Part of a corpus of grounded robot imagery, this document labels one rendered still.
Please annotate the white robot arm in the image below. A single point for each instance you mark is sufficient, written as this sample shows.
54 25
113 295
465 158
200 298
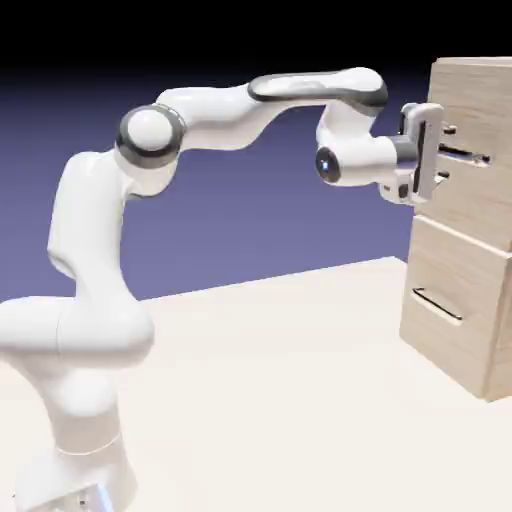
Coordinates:
92 240

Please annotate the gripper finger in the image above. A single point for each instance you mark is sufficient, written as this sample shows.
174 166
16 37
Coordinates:
449 128
443 175

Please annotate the light wood cabinet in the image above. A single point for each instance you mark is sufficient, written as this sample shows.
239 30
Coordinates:
472 260

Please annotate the light wood drawer front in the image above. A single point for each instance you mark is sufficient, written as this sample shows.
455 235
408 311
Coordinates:
476 100
456 352

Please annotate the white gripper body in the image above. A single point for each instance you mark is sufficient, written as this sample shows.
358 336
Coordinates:
430 152

